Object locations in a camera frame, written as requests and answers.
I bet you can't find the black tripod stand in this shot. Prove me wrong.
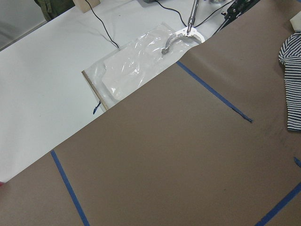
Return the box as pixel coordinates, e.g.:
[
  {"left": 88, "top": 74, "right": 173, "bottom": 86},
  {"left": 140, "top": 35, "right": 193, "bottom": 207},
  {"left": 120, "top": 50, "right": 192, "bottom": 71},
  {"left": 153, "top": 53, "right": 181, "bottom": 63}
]
[{"left": 214, "top": 0, "right": 249, "bottom": 34}]

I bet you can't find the black cable on table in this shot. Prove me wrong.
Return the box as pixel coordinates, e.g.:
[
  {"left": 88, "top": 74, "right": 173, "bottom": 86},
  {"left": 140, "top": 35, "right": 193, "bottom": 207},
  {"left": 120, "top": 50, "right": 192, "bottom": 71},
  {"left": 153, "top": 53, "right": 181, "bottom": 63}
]
[{"left": 84, "top": 0, "right": 121, "bottom": 48}]

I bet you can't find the navy white striped polo shirt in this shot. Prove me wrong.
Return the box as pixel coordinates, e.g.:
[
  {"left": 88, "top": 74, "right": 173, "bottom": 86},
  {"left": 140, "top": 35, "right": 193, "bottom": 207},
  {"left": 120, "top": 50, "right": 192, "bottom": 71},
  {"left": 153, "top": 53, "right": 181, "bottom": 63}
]
[{"left": 278, "top": 31, "right": 301, "bottom": 132}]

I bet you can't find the silver metal rod tool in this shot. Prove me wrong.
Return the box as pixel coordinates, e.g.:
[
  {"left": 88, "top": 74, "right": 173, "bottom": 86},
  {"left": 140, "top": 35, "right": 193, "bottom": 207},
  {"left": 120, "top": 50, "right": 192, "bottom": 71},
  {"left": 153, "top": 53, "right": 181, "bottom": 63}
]
[{"left": 186, "top": 0, "right": 199, "bottom": 35}]

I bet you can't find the clear plastic bag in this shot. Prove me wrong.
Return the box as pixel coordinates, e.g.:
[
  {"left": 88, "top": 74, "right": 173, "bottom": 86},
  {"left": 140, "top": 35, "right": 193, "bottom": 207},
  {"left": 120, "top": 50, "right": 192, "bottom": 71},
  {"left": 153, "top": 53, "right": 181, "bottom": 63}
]
[{"left": 82, "top": 23, "right": 200, "bottom": 112}]

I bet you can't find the white curved metal bracket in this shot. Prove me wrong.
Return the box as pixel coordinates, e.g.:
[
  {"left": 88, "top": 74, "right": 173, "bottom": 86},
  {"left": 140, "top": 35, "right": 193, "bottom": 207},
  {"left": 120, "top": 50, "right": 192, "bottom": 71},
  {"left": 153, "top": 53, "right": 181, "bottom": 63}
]
[{"left": 161, "top": 27, "right": 205, "bottom": 55}]

